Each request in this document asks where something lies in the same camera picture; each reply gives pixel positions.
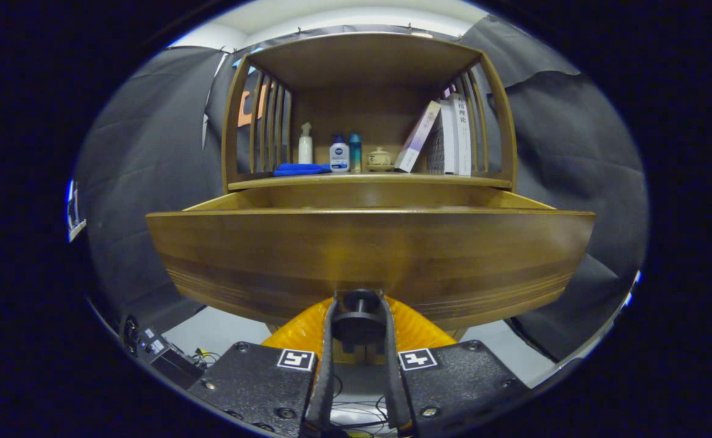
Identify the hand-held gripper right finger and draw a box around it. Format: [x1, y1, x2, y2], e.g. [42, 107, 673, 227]
[380, 295, 530, 438]

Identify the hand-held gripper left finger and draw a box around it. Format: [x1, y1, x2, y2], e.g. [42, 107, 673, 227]
[187, 296, 340, 438]

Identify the black drawer knob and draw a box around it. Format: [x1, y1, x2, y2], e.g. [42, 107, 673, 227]
[330, 289, 388, 353]

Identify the wooden drawer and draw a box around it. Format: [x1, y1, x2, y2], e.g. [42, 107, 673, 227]
[145, 186, 597, 332]

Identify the wooden countertop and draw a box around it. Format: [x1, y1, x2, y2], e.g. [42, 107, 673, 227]
[227, 172, 514, 191]

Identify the wooden cabinet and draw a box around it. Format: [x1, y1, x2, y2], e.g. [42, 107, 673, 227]
[221, 32, 520, 367]

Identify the black electronic box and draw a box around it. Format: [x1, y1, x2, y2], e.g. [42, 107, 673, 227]
[122, 315, 206, 390]

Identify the blue folded cloth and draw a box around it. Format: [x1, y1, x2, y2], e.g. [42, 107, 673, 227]
[273, 163, 331, 177]

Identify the beige lidded tea cup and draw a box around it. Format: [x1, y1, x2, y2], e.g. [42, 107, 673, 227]
[366, 147, 393, 172]

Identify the white blue lotion bottle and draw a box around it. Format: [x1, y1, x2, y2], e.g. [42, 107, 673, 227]
[329, 134, 351, 173]

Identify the white pump bottle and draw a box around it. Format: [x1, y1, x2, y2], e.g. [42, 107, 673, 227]
[298, 122, 313, 165]

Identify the grey patterned book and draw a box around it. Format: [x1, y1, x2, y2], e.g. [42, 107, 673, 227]
[426, 103, 456, 175]

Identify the purple leaning book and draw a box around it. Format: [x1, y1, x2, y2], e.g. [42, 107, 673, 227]
[394, 100, 442, 173]

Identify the white book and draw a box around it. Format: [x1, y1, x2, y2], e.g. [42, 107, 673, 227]
[450, 93, 473, 176]

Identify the bright monitor screen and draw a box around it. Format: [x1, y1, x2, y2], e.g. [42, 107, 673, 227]
[67, 179, 87, 243]

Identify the black cable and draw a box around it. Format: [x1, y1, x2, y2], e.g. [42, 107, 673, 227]
[333, 374, 393, 438]

